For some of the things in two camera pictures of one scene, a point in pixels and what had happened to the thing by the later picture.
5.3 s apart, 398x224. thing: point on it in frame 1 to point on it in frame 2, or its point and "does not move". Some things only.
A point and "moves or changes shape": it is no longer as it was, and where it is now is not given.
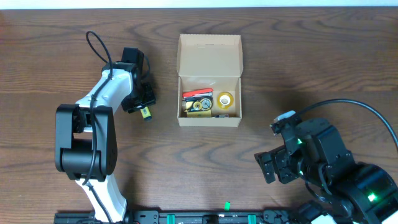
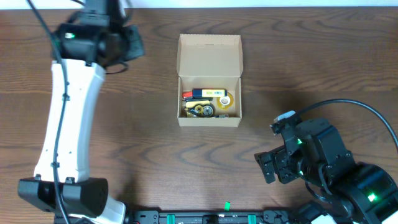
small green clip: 227,205 does not move
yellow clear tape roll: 224,100 does not move
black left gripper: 140,104 to 134,43
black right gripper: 280,166 does not move
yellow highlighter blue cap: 146,113 to 209,93
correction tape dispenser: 204,104 moves or changes shape
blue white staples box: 222,116 does not move
